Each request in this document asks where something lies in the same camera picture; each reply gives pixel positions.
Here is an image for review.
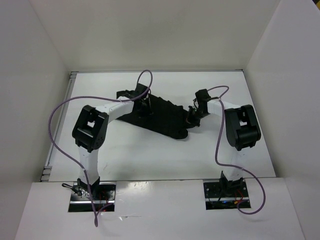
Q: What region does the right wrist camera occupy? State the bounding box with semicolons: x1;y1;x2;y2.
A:
195;89;212;105

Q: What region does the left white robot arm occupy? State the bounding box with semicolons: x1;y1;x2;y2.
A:
72;93;151;200

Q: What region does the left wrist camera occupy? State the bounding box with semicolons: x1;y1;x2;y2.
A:
135;83;150;99

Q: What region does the black skirt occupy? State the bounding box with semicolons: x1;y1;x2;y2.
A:
118;93;188;140

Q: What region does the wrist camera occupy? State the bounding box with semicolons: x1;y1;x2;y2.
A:
135;83;150;99
195;89;212;105

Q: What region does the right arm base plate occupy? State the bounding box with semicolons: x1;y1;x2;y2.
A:
203;180;251;210

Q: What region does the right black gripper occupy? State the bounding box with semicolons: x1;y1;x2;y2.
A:
182;105;209;130

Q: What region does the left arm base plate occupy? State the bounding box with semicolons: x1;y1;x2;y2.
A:
62;182;116;213

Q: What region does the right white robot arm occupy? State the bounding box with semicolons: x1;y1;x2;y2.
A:
186;97;262;197

